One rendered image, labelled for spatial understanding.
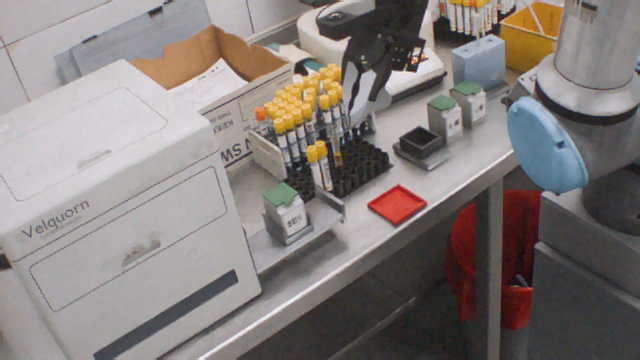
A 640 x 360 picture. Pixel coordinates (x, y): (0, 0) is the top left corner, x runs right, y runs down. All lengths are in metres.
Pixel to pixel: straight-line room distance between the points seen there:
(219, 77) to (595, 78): 0.89
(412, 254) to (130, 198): 1.19
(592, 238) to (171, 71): 0.89
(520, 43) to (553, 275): 0.54
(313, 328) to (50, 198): 1.08
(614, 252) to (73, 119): 0.73
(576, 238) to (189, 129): 0.53
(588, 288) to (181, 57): 0.90
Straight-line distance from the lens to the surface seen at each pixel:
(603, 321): 1.03
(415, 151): 1.18
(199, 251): 0.90
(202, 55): 1.47
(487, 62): 1.33
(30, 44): 1.40
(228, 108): 1.20
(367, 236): 1.06
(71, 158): 0.85
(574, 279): 1.02
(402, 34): 0.99
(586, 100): 0.74
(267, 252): 1.01
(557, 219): 0.99
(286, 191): 1.00
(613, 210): 0.94
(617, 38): 0.71
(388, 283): 1.83
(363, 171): 1.15
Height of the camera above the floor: 1.58
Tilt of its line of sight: 36 degrees down
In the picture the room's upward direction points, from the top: 11 degrees counter-clockwise
